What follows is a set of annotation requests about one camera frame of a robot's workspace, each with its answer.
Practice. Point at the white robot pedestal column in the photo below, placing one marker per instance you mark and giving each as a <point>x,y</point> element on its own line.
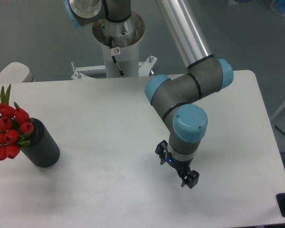
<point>120,45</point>

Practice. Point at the red tulip bouquet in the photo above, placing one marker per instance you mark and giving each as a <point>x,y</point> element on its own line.
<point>16,127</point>

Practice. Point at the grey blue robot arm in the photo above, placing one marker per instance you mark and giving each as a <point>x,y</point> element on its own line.
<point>173,99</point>

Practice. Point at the black ribbed cylindrical vase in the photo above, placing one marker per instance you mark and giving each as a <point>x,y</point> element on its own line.
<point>43,151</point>

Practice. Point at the white chair armrest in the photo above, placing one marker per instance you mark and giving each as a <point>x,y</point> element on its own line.
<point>16,72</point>

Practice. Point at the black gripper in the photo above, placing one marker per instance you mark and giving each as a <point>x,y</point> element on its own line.
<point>180,162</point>

